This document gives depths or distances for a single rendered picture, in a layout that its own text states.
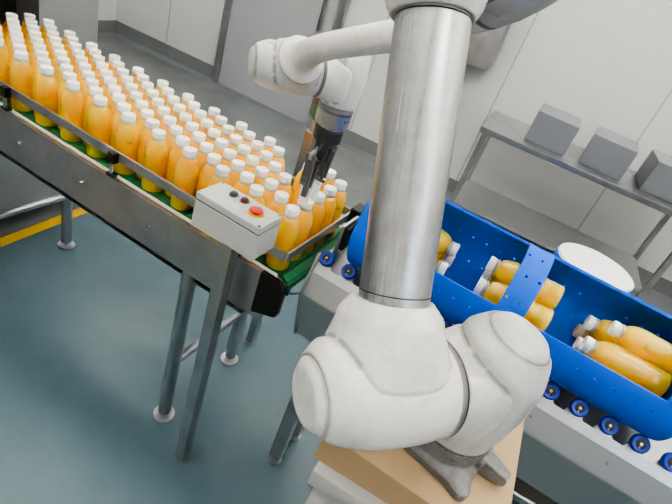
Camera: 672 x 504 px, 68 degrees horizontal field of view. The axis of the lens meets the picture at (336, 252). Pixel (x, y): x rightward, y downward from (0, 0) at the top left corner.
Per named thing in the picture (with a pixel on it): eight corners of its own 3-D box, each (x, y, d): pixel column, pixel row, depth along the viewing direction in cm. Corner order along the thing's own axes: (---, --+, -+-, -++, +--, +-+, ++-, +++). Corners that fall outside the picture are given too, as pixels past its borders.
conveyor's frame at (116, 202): (224, 473, 182) (283, 288, 135) (-55, 256, 226) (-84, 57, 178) (294, 396, 221) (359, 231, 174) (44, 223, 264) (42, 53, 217)
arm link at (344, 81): (347, 99, 130) (301, 90, 124) (366, 39, 122) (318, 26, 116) (363, 116, 123) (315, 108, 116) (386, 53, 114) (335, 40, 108)
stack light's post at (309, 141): (251, 346, 238) (314, 134, 180) (244, 341, 239) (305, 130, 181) (256, 341, 241) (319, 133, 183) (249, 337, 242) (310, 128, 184)
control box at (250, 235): (251, 262, 123) (260, 227, 118) (190, 224, 129) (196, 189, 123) (273, 247, 131) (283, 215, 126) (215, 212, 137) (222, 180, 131)
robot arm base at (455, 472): (482, 524, 78) (501, 508, 74) (373, 425, 85) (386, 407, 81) (516, 452, 91) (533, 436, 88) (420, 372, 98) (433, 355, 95)
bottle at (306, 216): (281, 246, 152) (297, 194, 142) (303, 254, 152) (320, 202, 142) (275, 258, 146) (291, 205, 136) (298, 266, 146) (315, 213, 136)
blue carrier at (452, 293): (647, 465, 115) (736, 387, 100) (334, 277, 138) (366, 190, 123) (644, 391, 138) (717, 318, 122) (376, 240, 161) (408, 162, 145)
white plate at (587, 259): (622, 260, 189) (620, 262, 190) (553, 233, 190) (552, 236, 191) (644, 301, 166) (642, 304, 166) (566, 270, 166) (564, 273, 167)
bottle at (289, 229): (292, 271, 143) (309, 217, 133) (271, 274, 139) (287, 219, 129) (281, 256, 148) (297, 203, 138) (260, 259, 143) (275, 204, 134)
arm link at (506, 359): (513, 452, 84) (598, 373, 71) (428, 468, 75) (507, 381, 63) (466, 372, 95) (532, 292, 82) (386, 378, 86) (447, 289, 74)
